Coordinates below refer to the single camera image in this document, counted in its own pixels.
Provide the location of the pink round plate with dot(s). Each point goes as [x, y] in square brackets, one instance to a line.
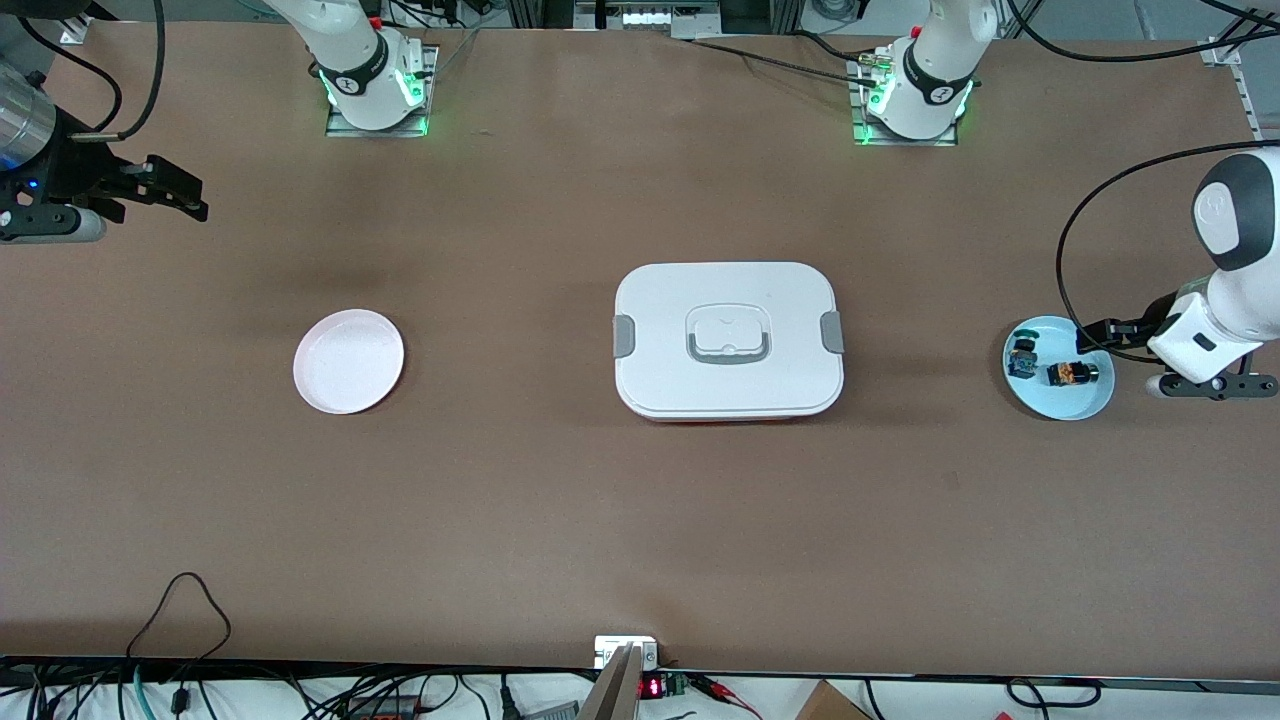
[350, 360]

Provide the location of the perforated metal rail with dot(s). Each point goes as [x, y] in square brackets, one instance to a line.
[1248, 100]

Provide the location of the white power strip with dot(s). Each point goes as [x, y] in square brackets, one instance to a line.
[670, 18]

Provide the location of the black table edge strip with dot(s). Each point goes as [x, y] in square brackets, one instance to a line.
[300, 668]

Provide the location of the grey metal bar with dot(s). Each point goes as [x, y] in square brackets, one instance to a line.
[612, 690]

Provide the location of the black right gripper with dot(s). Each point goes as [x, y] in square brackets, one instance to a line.
[72, 170]

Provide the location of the red clip lead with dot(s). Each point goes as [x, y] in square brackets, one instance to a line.
[725, 692]

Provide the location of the brown cardboard box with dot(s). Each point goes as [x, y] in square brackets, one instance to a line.
[830, 705]

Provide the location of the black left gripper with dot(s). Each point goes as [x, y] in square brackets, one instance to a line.
[1127, 329]

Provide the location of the white connector block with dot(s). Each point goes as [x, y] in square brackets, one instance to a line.
[610, 648]

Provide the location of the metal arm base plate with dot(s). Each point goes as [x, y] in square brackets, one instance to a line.
[375, 132]
[905, 142]

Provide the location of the light blue round plate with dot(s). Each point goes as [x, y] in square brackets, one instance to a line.
[1060, 405]

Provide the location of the blue push button switch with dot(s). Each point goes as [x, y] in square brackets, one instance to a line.
[1022, 360]

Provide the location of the aluminium corner profile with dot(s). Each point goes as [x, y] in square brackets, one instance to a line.
[75, 35]
[1220, 52]

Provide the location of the orange push button switch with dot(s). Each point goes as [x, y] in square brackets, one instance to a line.
[1070, 375]

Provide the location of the red digit display module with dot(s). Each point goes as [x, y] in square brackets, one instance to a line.
[652, 687]

